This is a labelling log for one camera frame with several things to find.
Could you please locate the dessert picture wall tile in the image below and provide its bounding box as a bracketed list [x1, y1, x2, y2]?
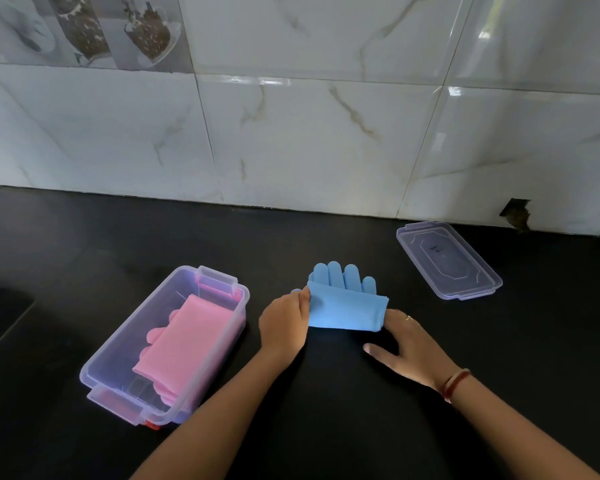
[0, 0, 195, 74]

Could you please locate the transparent plastic box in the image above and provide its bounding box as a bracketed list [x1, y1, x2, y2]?
[79, 265, 251, 429]

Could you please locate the transparent plastic lid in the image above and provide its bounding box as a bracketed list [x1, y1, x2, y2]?
[395, 221, 504, 301]

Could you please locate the person's left forearm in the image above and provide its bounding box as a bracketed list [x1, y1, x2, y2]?
[129, 347, 301, 480]

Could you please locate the person's right hand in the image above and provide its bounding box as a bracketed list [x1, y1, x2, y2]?
[363, 308, 462, 393]

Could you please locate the black sink basin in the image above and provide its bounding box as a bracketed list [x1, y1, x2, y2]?
[0, 284, 36, 367]

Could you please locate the person's left hand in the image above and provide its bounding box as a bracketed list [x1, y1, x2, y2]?
[258, 286, 311, 369]

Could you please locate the person's right forearm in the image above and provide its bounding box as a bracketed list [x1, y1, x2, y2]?
[443, 374, 600, 480]

